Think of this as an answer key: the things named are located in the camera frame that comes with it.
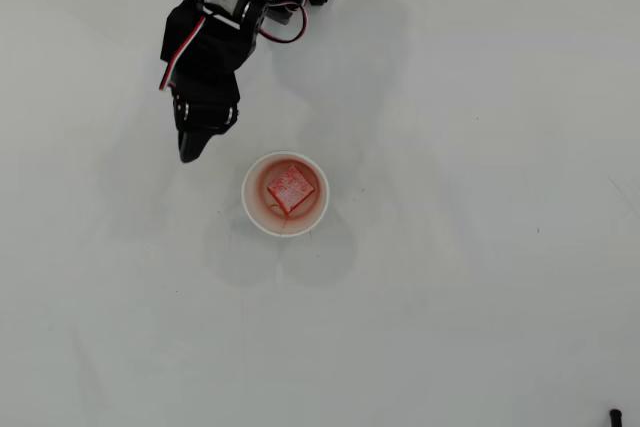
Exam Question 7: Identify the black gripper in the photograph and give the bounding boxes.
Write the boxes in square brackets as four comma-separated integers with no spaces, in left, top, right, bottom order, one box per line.
[169,73,243,164]

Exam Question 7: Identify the red sugar-coated cube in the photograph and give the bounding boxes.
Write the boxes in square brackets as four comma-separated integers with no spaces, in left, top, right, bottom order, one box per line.
[266,164,316,213]

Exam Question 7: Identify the tan ripple paper cup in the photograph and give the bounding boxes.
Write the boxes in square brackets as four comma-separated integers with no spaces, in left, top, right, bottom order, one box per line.
[241,150,331,238]

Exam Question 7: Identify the red white black servo cable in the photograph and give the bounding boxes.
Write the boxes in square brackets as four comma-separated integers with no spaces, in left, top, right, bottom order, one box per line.
[259,0,307,44]
[158,16,207,92]

